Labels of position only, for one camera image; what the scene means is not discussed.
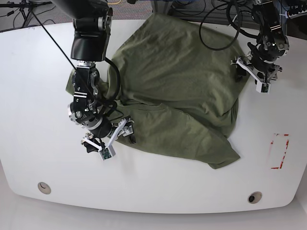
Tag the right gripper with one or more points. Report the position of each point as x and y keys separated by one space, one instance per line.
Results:
x=104 y=135

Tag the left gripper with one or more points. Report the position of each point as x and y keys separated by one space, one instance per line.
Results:
x=253 y=65

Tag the green T-shirt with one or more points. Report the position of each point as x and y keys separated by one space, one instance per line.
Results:
x=180 y=89

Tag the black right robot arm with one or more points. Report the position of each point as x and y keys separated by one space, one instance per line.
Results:
x=92 y=29

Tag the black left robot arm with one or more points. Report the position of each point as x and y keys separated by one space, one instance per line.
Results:
x=271 y=42

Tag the red tape rectangle marker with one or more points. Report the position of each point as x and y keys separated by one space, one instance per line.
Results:
x=278 y=150

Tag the left table grommet hole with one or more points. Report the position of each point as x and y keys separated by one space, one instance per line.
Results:
x=44 y=188

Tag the table grommet hole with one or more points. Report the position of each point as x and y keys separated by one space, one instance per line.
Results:
x=44 y=188
x=255 y=197

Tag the right table grommet hole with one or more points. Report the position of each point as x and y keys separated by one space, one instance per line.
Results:
x=255 y=197

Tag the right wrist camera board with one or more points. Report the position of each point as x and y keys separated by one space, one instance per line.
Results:
x=107 y=153

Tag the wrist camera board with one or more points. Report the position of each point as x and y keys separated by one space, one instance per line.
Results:
x=107 y=153
x=263 y=87

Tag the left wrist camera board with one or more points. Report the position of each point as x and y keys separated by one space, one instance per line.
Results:
x=263 y=87

